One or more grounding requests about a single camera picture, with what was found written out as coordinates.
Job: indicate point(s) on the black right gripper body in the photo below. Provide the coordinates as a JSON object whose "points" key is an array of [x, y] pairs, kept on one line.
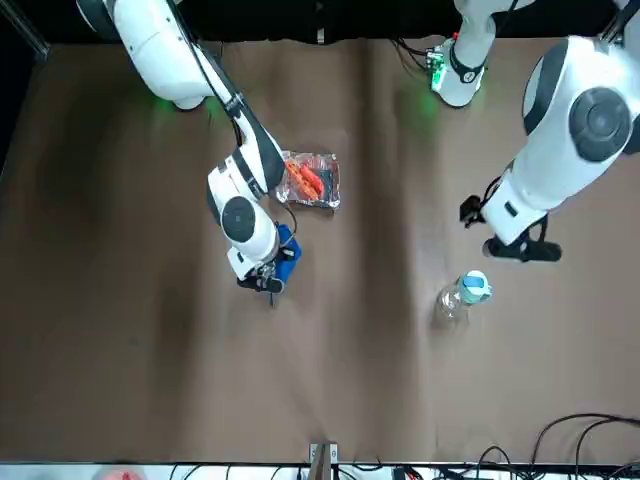
{"points": [[265, 284]]}

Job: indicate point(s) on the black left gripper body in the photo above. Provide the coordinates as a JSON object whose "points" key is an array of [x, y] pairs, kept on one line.
{"points": [[530, 252]]}

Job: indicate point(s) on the blue dishcloth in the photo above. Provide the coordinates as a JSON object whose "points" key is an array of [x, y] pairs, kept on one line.
{"points": [[292, 260]]}

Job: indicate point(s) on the clear seasoning bottle teal lid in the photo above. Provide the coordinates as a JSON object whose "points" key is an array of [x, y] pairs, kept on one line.
{"points": [[475, 287]]}

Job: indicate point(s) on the rectangular aluminum foil pan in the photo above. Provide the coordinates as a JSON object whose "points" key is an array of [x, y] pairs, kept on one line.
{"points": [[334, 200]]}

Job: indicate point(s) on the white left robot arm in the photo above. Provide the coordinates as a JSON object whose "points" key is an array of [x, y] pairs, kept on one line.
{"points": [[575, 150]]}

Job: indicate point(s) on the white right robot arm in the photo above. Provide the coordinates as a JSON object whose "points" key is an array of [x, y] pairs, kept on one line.
{"points": [[165, 50]]}

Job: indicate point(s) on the orange food piece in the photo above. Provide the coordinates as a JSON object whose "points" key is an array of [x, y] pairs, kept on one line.
{"points": [[314, 182]]}

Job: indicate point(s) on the orange shrimp skewer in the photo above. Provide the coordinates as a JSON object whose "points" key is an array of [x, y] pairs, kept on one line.
{"points": [[295, 175]]}

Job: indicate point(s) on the pink plate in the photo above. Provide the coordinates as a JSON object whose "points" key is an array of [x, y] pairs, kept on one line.
{"points": [[120, 474]]}

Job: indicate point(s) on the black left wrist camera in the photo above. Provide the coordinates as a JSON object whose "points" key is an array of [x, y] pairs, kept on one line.
{"points": [[470, 210]]}

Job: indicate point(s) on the aluminium camera post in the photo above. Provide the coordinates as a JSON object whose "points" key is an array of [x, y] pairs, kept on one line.
{"points": [[322, 460]]}

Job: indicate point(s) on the aluminium profile post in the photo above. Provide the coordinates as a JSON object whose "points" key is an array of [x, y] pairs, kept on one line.
{"points": [[612, 27], [36, 44]]}

